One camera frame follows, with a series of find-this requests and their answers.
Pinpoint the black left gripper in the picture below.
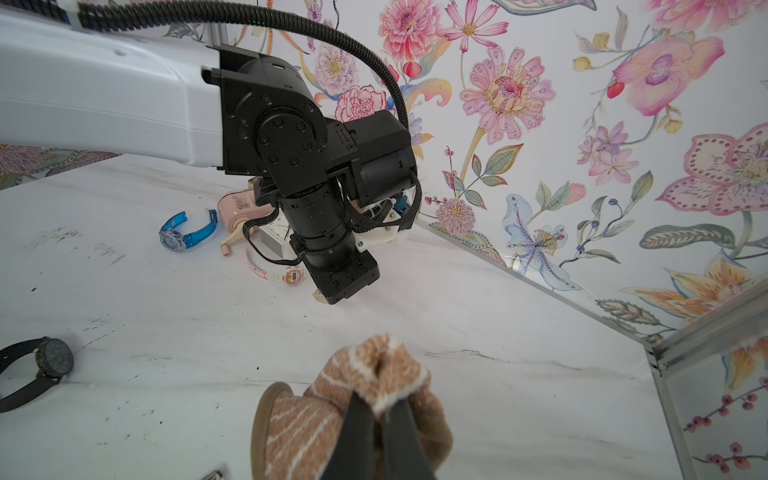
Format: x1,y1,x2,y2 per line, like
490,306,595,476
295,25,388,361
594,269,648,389
290,234,380,304

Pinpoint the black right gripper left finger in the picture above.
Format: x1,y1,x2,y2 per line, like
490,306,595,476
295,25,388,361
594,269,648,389
320,392,376,480

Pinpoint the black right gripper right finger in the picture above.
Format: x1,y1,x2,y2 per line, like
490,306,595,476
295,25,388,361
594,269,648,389
381,399,435,480

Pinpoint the pink white wristwatch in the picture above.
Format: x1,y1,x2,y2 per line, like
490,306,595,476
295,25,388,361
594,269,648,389
246,250,308,287

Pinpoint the brown striped cloth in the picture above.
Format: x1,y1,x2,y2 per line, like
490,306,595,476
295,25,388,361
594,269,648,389
250,334,453,479

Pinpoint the blue translucent wristwatch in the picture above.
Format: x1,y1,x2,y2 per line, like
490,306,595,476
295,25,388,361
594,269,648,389
158,208,219,253

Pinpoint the black band wristwatch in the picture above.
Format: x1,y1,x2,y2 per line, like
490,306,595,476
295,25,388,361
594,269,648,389
0,335,76,414

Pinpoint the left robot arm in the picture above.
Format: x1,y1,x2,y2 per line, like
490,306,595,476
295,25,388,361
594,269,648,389
1,1,422,304

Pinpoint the white square alarm clock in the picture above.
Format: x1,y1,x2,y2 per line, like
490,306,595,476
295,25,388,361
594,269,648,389
258,216,297,260

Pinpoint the pink toy music box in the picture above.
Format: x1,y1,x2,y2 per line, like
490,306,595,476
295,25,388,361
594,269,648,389
217,190,274,257

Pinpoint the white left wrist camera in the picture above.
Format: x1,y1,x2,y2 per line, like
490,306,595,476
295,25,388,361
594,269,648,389
353,205,411,252

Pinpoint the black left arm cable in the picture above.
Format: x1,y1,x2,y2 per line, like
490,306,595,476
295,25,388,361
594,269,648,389
0,0,410,130

